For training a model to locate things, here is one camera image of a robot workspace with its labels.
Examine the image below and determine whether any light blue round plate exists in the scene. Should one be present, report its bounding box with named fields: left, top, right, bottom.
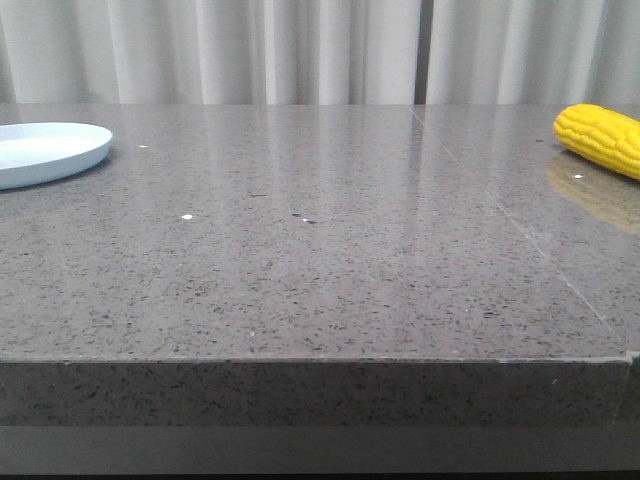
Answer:
left=1, top=122, right=113, bottom=190

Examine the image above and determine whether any yellow corn cob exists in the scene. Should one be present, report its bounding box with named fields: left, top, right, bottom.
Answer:
left=554, top=104, right=639, bottom=180

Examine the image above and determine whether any white pleated curtain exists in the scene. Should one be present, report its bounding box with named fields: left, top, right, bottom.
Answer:
left=1, top=1, right=639, bottom=105

